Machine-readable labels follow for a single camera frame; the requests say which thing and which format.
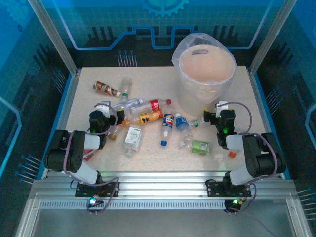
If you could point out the clear bottle white cap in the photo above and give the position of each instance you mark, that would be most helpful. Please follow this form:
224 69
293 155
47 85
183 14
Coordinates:
132 103

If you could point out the orange label bottle orange cap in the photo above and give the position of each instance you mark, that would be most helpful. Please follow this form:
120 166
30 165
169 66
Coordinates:
113 136
232 154

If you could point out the white label bottle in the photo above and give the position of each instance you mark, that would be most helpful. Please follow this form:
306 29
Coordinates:
133 138

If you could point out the blue label water bottle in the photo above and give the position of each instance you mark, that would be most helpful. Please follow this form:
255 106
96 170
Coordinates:
182 123

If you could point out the clear bottle green cap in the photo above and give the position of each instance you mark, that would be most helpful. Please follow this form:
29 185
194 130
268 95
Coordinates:
126 85

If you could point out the orange juice bottle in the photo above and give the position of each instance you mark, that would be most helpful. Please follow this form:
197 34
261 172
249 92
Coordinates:
148 118

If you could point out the brown label plastic bottle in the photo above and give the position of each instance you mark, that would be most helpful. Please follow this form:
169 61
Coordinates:
103 88

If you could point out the red label cola bottle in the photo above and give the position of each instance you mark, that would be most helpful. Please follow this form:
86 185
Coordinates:
154 105

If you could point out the blue Pepsi bottle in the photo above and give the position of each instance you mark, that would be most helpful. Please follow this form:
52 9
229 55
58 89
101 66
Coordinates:
168 123

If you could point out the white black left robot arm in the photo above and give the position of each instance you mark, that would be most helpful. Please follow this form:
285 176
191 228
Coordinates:
74 153

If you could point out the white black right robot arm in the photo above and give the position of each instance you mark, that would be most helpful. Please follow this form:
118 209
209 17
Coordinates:
261 158

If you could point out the pale green label clear bottle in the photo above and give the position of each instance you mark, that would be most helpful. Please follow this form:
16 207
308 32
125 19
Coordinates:
196 123

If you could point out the green label plastic bottle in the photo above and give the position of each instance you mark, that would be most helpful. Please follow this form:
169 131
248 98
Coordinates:
200 146

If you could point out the small LED controller board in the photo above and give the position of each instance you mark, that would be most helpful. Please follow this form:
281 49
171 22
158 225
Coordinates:
93 201
234 202

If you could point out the perforated metal strip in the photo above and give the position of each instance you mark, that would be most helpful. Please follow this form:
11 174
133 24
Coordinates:
160 205

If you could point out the grey metal shelf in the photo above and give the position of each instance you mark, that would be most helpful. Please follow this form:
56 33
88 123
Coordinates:
160 224

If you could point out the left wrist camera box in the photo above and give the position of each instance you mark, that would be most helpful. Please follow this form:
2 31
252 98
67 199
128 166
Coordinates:
105 109

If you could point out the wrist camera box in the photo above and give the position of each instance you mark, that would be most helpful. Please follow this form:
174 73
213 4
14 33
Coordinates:
105 109
222 105

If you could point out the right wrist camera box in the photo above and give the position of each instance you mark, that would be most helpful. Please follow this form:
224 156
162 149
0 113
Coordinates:
222 105

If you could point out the blue edged aluminium side rail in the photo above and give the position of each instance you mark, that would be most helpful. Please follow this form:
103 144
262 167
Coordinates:
66 103
264 103

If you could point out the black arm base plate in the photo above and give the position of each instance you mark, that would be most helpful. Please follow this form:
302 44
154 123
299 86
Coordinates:
213 188
81 192

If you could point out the aluminium rail beam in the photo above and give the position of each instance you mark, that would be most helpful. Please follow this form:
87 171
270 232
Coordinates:
160 184

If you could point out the aluminium corner post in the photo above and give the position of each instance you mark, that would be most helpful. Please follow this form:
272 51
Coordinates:
55 37
271 37

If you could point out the aluminium frame leg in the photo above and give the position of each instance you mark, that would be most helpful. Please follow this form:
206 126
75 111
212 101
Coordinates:
300 222
27 219

